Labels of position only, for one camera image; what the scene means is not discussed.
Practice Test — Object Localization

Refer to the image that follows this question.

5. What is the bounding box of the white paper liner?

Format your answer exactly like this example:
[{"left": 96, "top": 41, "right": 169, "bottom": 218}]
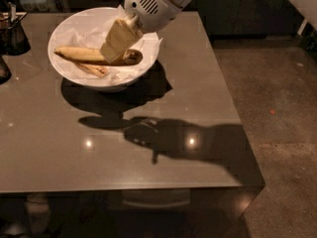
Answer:
[{"left": 53, "top": 5, "right": 163, "bottom": 86}]

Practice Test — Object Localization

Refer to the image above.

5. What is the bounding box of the white ceramic bowl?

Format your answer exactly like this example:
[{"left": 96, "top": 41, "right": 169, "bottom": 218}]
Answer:
[{"left": 47, "top": 6, "right": 161, "bottom": 93}]

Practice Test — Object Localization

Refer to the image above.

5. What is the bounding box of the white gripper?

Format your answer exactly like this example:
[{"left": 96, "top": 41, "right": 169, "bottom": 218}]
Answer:
[{"left": 100, "top": 0, "right": 181, "bottom": 63}]

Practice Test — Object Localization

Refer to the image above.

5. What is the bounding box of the dark round object left edge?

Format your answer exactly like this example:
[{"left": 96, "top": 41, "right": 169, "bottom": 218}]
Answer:
[{"left": 0, "top": 56, "right": 12, "bottom": 84}]

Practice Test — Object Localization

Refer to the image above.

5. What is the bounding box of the black mesh utensil holder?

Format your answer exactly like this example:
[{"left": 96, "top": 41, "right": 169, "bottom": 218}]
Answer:
[{"left": 0, "top": 2, "right": 31, "bottom": 56}]

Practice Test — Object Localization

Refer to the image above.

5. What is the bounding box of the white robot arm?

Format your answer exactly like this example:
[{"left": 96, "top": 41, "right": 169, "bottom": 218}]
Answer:
[{"left": 100, "top": 0, "right": 192, "bottom": 62}]

